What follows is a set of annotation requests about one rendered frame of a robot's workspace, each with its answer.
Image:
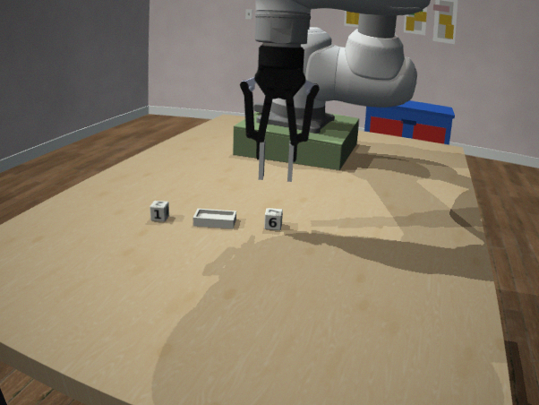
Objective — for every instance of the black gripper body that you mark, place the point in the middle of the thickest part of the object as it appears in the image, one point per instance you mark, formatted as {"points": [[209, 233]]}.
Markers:
{"points": [[276, 62]]}

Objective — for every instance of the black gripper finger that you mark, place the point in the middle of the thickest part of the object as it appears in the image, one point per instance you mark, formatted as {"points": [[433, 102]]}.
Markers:
{"points": [[247, 86], [311, 90]]}

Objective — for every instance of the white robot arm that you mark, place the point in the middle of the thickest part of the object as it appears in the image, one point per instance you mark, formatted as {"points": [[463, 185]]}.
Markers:
{"points": [[370, 71]]}

